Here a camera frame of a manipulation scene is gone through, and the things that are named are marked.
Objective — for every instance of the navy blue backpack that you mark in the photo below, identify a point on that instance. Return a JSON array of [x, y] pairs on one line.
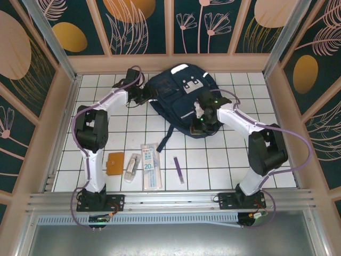
[[170, 90]]

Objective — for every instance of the purple pen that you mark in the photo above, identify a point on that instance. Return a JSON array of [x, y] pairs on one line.
[[179, 170]]

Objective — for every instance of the packaged ruler set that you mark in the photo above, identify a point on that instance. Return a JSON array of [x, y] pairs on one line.
[[152, 173]]

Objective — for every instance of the clear plastic pencil case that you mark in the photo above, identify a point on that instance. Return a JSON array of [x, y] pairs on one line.
[[131, 168]]

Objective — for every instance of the brown leather card wallet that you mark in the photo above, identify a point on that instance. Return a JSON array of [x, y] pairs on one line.
[[115, 165]]

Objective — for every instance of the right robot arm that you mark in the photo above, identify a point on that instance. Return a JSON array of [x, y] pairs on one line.
[[266, 149]]

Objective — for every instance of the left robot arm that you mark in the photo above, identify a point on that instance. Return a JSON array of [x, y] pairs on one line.
[[93, 165]]

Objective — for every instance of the grey metal sheet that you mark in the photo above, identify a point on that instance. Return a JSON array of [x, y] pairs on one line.
[[170, 240]]

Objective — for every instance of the small circuit board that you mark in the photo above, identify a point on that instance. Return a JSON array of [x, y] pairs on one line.
[[98, 218]]

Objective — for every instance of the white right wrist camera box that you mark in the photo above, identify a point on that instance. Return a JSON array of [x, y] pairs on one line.
[[198, 110]]

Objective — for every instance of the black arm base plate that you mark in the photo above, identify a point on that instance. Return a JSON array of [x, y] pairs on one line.
[[118, 202], [226, 201]]

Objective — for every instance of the aluminium mounting rail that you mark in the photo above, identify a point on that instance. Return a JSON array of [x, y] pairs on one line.
[[170, 202]]

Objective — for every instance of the aluminium corner post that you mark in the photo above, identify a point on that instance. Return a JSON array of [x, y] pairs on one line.
[[52, 40], [283, 40]]

